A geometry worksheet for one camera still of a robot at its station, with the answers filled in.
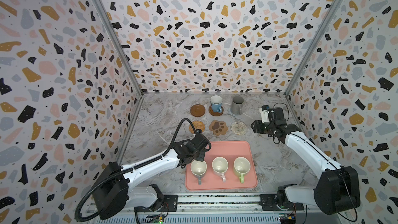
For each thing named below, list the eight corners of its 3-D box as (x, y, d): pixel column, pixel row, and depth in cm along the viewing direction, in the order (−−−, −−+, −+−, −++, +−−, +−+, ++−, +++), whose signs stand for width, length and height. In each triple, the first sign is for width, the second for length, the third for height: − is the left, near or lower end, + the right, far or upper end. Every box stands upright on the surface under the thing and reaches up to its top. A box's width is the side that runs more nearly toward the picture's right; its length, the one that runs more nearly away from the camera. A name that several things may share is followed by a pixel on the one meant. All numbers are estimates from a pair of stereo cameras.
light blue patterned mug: (210, 117, 110) (210, 107, 101) (210, 105, 117) (210, 95, 109) (221, 117, 110) (223, 108, 102) (221, 105, 117) (222, 95, 109)
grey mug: (231, 118, 109) (233, 107, 100) (230, 106, 117) (232, 95, 107) (242, 118, 109) (245, 107, 100) (240, 106, 117) (243, 95, 108)
